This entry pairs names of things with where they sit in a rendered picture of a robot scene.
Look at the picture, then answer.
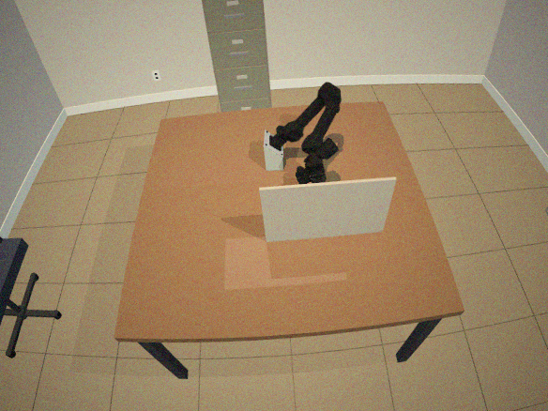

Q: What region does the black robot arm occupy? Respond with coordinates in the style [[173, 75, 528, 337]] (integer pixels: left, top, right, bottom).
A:
[[269, 82, 341, 184]]

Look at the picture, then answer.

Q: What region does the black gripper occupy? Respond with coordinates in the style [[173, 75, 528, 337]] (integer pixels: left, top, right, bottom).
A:
[[305, 159, 327, 183]]

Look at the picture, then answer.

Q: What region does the grey wall panel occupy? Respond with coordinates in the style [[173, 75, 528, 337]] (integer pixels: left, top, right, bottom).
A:
[[259, 177, 396, 242]]

